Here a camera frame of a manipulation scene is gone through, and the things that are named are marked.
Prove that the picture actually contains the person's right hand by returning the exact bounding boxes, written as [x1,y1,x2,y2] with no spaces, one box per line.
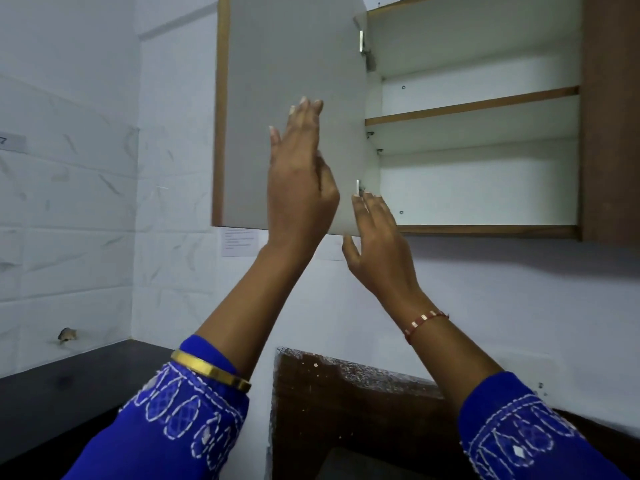
[341,191,437,324]

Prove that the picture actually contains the person's left hand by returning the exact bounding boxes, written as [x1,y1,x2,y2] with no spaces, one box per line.
[262,96,341,261]

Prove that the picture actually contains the brown wooden cabinet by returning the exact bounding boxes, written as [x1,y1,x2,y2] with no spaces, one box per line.
[211,0,640,245]

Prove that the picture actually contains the brown wooden cabinet door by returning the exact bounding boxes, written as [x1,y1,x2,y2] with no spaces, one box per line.
[211,0,382,237]
[579,0,640,245]

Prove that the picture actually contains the person's left forearm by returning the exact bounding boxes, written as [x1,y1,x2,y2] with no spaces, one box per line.
[195,243,315,381]

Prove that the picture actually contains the white cabinet shelf board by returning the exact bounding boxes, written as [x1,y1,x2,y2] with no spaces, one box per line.
[365,85,581,157]

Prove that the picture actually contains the printed paper sheet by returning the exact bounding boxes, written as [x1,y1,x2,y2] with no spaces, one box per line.
[221,227,262,259]

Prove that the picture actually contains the gold bangle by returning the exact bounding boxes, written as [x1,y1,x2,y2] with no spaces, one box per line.
[171,349,253,394]

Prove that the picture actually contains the red beaded bracelet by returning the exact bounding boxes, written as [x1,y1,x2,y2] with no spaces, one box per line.
[403,310,450,345]

